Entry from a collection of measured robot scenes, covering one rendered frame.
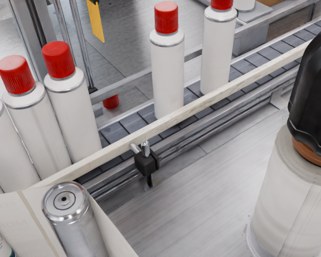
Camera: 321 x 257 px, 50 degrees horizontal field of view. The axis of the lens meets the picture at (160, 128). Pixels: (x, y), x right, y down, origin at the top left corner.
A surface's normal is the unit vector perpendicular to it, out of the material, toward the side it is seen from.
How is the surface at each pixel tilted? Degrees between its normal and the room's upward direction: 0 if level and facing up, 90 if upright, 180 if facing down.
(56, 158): 90
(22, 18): 90
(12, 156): 90
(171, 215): 0
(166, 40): 42
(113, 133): 0
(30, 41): 90
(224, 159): 0
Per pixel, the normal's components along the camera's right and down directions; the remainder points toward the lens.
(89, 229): 0.88, 0.32
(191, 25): -0.04, -0.69
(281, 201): -0.81, 0.46
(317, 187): -0.39, 0.70
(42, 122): 0.73, 0.47
